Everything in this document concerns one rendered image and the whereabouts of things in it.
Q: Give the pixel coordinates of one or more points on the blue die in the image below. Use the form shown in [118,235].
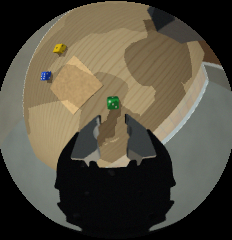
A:
[45,75]

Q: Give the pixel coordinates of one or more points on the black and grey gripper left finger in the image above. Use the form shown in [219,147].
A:
[80,150]

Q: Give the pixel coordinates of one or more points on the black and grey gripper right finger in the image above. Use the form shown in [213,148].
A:
[144,147]

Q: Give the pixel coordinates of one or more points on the green die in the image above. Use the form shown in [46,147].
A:
[113,102]

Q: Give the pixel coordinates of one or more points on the yellow die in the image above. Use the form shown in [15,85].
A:
[59,48]

